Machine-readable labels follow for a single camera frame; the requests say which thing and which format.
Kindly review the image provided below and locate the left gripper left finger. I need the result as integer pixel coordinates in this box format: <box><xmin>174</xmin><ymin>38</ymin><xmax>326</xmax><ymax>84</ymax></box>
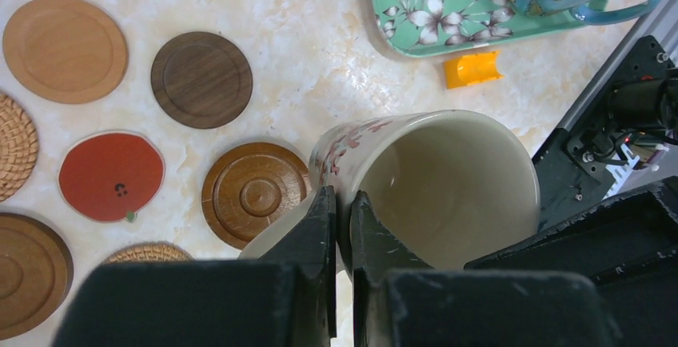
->
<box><xmin>53</xmin><ymin>186</ymin><xmax>337</xmax><ymax>346</ymax></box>

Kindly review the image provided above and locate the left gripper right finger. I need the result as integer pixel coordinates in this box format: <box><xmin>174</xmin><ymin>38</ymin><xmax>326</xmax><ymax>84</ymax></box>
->
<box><xmin>351</xmin><ymin>177</ymin><xmax>677</xmax><ymax>346</ymax></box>

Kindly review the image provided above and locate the large brown wooden saucer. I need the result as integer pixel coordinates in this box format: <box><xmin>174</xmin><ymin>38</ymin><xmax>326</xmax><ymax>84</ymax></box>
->
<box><xmin>201</xmin><ymin>142</ymin><xmax>311</xmax><ymax>249</ymax></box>

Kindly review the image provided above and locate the cork coaster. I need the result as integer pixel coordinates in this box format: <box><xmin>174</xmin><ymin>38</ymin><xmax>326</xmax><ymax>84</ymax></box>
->
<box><xmin>104</xmin><ymin>242</ymin><xmax>193</xmax><ymax>263</ymax></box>

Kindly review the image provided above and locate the cream seashell mug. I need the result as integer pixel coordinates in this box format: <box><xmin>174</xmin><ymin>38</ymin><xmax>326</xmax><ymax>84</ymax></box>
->
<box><xmin>238</xmin><ymin>110</ymin><xmax>541</xmax><ymax>273</ymax></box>

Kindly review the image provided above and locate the red round coaster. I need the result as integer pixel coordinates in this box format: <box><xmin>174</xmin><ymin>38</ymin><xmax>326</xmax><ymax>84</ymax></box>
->
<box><xmin>58</xmin><ymin>131</ymin><xmax>165</xmax><ymax>223</ymax></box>

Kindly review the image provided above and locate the dark walnut coaster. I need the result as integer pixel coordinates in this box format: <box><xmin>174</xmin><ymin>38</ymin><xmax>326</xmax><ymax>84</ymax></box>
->
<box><xmin>150</xmin><ymin>31</ymin><xmax>253</xmax><ymax>130</ymax></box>

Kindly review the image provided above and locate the medium brown round coaster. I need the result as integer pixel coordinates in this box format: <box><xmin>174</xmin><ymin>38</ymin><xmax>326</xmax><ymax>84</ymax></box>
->
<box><xmin>1</xmin><ymin>213</ymin><xmax>74</xmax><ymax>340</ymax></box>

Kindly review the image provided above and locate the woven rattan coaster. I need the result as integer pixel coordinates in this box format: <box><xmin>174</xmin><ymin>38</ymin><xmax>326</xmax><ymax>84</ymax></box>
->
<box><xmin>1</xmin><ymin>92</ymin><xmax>39</xmax><ymax>202</ymax></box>

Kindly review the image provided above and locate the light wood coaster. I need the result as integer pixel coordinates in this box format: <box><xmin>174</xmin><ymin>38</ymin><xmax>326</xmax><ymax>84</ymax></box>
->
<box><xmin>2</xmin><ymin>0</ymin><xmax>129</xmax><ymax>104</ymax></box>

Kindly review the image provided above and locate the yellow toy block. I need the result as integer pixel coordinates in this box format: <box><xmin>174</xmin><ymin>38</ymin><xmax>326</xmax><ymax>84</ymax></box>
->
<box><xmin>443</xmin><ymin>51</ymin><xmax>504</xmax><ymax>90</ymax></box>

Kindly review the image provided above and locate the green patterned tray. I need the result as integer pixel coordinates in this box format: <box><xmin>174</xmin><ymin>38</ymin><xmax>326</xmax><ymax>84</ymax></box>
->
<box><xmin>371</xmin><ymin>0</ymin><xmax>583</xmax><ymax>58</ymax></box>

